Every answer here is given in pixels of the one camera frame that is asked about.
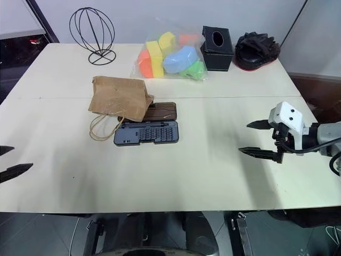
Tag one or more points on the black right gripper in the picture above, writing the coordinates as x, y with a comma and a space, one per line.
280, 134

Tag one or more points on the black screwdriver bit case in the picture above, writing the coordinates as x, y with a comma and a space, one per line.
149, 134

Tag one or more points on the large yellow sponge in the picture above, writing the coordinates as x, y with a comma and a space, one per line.
155, 57

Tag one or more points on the dark grey rounded shape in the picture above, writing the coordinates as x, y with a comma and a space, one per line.
201, 234

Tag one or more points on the black screwdriver pen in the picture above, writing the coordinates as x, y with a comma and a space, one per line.
149, 124

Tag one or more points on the clear plastic bag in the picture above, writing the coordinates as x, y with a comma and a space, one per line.
160, 25

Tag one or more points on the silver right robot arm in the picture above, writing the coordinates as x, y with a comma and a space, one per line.
326, 133

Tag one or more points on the black tissue box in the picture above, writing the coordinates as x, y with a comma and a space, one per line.
217, 57

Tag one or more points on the blue sponge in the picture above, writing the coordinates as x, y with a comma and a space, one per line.
178, 60

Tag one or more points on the black table leg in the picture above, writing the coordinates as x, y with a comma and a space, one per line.
243, 234
94, 237

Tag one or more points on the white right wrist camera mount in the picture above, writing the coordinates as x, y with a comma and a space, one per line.
287, 112

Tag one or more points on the red-orange sponge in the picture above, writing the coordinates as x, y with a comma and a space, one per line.
187, 39

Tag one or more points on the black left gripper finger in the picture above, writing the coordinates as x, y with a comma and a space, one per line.
16, 170
6, 150

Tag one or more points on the small yellow sponge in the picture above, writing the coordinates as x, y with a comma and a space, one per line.
167, 40

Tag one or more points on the brown paper bag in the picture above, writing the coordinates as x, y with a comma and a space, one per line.
117, 98

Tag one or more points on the orange sponge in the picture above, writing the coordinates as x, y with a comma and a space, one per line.
145, 64

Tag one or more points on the green sponge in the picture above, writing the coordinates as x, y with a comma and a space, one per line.
195, 69

